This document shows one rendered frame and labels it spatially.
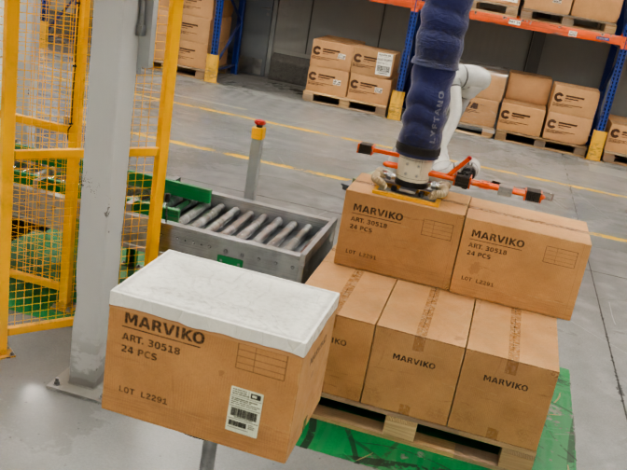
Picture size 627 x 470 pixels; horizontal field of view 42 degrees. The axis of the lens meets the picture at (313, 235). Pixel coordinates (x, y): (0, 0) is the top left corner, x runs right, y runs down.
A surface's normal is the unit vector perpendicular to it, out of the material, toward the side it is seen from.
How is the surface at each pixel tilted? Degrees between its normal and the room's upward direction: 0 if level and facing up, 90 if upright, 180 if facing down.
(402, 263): 89
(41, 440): 0
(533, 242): 90
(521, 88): 90
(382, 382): 90
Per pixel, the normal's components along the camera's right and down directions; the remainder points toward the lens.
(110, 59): -0.26, 0.29
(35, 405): 0.16, -0.93
